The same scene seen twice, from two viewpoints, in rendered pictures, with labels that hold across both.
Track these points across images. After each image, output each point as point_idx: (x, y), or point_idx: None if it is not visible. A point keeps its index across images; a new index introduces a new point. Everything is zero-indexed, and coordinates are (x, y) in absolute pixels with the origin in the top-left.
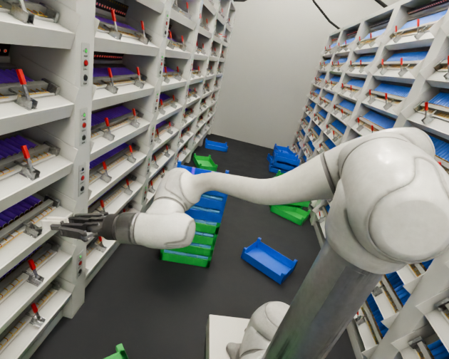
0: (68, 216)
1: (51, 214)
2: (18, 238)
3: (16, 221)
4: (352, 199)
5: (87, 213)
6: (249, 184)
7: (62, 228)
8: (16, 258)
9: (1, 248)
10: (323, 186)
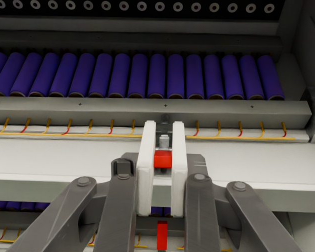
0: None
1: (275, 148)
2: (121, 147)
3: (154, 100)
4: None
5: (286, 230)
6: None
7: (69, 191)
8: (59, 186)
9: (68, 140)
10: None
